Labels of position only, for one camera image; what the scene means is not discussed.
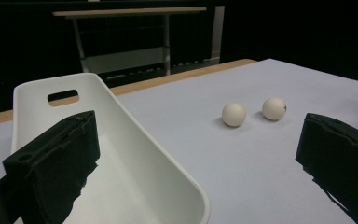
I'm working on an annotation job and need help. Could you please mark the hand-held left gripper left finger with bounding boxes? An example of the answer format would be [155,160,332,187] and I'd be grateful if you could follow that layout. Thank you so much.
[2,110,102,224]

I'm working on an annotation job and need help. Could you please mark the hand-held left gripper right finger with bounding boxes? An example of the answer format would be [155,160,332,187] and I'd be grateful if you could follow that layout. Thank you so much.
[295,112,358,224]

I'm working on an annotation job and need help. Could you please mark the white plastic bin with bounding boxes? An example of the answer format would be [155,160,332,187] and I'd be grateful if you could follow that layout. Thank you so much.
[10,72,212,224]

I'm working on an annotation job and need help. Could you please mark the white egg with dark mark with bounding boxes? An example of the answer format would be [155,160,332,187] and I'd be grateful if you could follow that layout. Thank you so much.
[261,97,288,121]

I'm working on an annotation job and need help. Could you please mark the plain white egg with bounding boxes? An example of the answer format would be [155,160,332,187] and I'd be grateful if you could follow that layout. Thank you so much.
[221,102,248,128]

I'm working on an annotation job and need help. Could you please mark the white table mat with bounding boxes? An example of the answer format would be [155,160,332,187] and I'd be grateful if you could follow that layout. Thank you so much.
[0,58,358,224]

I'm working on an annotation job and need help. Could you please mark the white frame desk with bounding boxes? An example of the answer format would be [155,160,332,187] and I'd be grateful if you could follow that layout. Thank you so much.
[51,7,208,77]

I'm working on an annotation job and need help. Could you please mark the white upright post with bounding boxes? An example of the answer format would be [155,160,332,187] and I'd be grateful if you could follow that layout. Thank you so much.
[210,5,226,65]

